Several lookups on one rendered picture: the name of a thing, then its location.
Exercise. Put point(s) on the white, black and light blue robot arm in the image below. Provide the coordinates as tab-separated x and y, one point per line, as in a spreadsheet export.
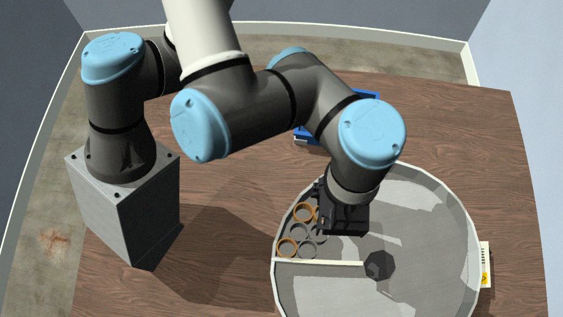
223	105

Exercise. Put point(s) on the blue crate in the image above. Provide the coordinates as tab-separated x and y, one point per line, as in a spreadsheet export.
306	138

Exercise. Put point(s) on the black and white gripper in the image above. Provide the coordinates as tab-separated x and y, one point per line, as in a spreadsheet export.
355	224

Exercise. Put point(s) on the bronze bushing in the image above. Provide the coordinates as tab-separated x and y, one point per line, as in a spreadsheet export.
303	205
284	240
314	215

